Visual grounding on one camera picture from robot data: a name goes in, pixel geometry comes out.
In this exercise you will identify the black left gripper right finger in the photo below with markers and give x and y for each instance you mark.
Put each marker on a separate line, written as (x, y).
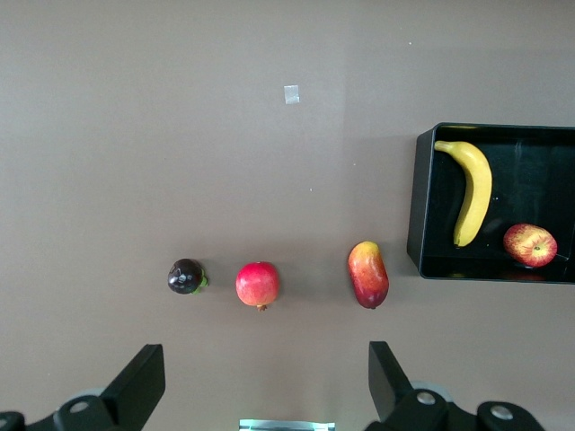
(391, 386)

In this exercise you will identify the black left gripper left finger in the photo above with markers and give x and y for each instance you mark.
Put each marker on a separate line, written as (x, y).
(130, 386)

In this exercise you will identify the red yellow apple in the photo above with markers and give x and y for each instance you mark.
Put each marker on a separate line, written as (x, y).
(530, 245)

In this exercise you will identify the yellow banana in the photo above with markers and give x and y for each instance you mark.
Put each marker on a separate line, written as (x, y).
(476, 193)

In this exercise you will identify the black plastic box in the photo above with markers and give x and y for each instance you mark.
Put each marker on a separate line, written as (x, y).
(521, 179)

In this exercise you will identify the red yellow mango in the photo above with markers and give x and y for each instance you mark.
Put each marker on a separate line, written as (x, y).
(368, 276)

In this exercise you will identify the dark purple eggplant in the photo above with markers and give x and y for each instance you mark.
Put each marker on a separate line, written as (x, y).
(184, 276)

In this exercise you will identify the red pomegranate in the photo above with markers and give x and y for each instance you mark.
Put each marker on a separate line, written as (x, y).
(257, 285)

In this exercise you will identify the small clear tape piece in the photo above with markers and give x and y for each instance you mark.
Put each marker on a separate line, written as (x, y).
(292, 94)

